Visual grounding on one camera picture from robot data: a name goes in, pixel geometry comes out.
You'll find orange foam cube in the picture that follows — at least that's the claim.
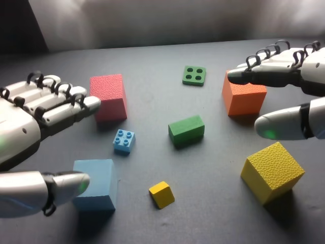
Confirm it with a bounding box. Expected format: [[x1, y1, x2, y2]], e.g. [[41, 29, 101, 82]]
[[221, 70, 268, 117]]

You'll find white fabric backdrop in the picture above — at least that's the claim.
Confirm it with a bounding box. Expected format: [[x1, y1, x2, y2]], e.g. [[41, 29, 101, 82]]
[[27, 0, 325, 53]]

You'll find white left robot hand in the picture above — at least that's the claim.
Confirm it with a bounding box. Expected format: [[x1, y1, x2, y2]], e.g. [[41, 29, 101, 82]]
[[0, 71, 102, 219]]

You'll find small light blue studded brick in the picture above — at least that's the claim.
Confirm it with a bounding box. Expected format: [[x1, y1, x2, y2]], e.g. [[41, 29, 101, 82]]
[[113, 129, 136, 155]]

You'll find grey table cloth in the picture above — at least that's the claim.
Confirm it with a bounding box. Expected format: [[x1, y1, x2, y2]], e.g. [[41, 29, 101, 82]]
[[0, 38, 325, 244]]

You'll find red foam cube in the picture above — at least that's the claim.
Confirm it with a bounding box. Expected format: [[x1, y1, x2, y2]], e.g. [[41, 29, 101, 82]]
[[89, 74, 127, 123]]

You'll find light blue foam cube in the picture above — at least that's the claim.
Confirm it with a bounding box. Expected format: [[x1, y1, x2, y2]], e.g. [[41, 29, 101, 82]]
[[73, 159, 117, 212]]

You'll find small yellow wooden block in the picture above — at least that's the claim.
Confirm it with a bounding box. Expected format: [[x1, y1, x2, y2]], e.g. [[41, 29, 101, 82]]
[[148, 181, 176, 209]]

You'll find green rectangular wooden block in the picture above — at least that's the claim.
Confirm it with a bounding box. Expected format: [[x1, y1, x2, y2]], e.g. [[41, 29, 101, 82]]
[[168, 115, 205, 148]]

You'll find large yellow foam cube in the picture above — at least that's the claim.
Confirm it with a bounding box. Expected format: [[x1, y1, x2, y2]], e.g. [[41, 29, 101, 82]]
[[240, 141, 305, 205]]

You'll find green lego brick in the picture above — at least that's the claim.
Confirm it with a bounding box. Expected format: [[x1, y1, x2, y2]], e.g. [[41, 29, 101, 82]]
[[182, 65, 207, 87]]

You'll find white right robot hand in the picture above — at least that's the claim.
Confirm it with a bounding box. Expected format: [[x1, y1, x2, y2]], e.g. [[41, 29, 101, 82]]
[[226, 40, 325, 141]]

